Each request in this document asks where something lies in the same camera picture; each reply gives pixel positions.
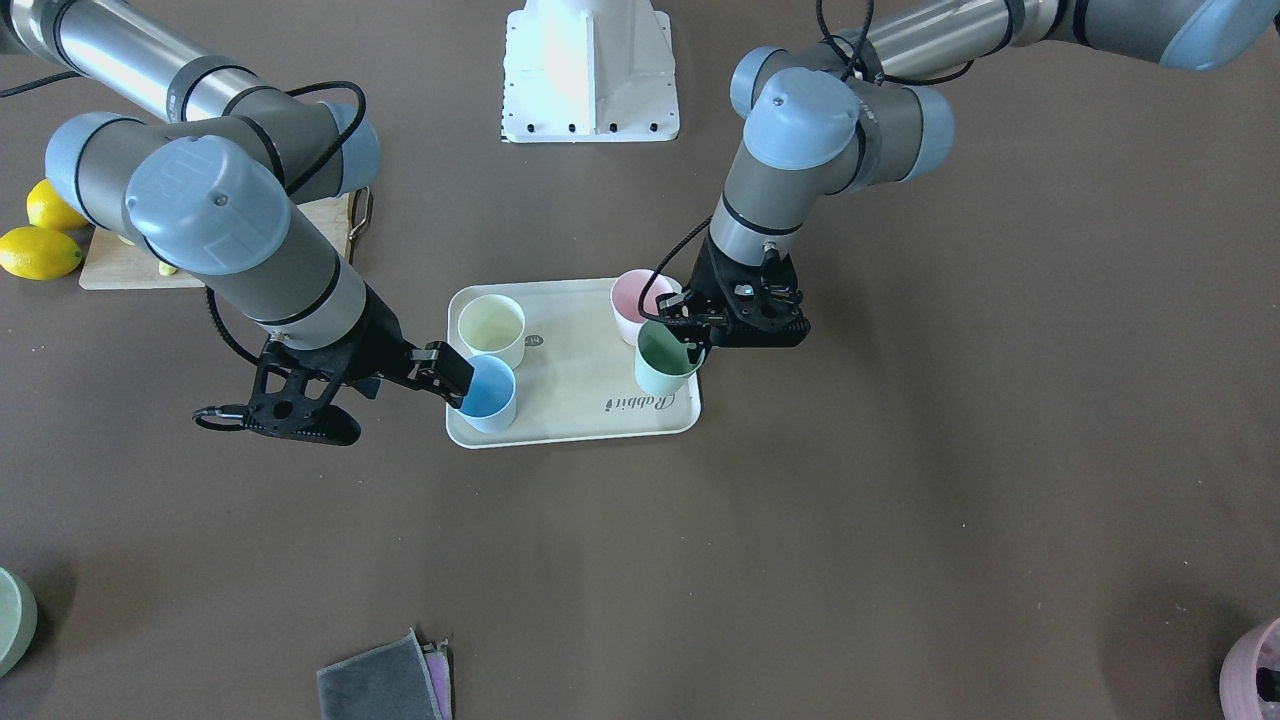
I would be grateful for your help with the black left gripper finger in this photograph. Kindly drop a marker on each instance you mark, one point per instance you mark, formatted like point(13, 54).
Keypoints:
point(697, 349)

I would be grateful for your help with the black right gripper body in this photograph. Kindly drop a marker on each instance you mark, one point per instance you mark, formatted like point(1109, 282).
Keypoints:
point(375, 347)

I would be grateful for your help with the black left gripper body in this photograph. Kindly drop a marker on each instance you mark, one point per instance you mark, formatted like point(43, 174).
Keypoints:
point(716, 277)

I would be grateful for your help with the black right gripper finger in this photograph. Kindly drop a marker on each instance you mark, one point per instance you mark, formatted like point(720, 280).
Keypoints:
point(439, 369)

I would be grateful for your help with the green plastic cup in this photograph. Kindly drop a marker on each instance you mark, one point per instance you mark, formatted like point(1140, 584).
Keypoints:
point(661, 364)

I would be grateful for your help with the blue plastic cup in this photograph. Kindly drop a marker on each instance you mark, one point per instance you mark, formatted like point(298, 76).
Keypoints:
point(490, 405)

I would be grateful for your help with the cream plastic cup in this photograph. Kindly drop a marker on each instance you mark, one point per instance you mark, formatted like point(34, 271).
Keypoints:
point(494, 324)

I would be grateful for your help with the pink plastic cup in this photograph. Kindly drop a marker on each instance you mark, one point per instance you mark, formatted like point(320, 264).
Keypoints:
point(625, 296)

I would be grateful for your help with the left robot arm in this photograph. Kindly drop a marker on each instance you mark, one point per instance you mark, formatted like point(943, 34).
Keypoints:
point(863, 108)

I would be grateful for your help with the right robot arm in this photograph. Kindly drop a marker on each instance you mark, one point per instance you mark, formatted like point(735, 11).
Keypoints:
point(215, 187)

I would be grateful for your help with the cream rabbit tray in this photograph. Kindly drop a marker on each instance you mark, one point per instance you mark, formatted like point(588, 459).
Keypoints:
point(577, 378)

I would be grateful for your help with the wooden cutting board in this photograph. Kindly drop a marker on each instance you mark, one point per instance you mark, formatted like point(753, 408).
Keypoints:
point(112, 264)

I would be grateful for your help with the whole yellow lemon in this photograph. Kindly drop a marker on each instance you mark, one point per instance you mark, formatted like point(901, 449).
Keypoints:
point(39, 254)
point(45, 208)

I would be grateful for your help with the grey folded cloth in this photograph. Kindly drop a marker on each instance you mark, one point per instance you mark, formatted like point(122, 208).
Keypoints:
point(405, 679)

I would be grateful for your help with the green ceramic bowl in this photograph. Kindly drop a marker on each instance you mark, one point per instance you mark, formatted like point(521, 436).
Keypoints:
point(19, 616)

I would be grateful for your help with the pink bowl with ice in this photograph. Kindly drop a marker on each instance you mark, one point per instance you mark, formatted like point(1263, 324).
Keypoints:
point(1248, 678)

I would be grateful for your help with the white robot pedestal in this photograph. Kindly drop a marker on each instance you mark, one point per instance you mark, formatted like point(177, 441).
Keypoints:
point(589, 72)

